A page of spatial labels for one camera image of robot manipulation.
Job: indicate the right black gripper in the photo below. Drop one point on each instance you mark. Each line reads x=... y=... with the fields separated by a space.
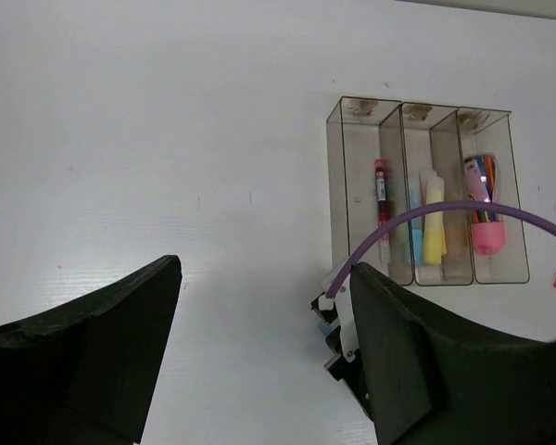
x=352 y=375

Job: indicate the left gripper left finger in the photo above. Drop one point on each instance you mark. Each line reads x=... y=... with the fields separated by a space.
x=85 y=371

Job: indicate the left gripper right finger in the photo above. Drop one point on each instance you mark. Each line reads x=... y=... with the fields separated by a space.
x=435 y=377

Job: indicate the yellow highlighter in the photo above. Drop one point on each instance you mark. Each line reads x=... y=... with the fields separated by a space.
x=434 y=241

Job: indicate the light blue highlighter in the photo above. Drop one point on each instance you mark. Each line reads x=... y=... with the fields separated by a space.
x=414 y=218

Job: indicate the pink capped pen bundle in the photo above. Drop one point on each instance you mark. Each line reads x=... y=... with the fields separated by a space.
x=481 y=178

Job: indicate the pink blue pen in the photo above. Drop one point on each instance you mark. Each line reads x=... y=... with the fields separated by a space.
x=382 y=208

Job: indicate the green highlighter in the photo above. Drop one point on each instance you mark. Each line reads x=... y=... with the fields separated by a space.
x=402 y=230

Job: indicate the left clear plastic container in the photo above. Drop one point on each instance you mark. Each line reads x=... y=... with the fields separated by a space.
x=360 y=130

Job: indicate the clear plastic container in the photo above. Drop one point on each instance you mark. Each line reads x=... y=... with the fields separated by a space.
x=420 y=146
x=360 y=130
x=466 y=132

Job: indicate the right clear plastic container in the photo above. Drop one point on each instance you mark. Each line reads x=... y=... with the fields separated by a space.
x=466 y=132

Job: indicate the middle clear plastic container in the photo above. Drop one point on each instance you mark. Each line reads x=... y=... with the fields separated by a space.
x=420 y=146

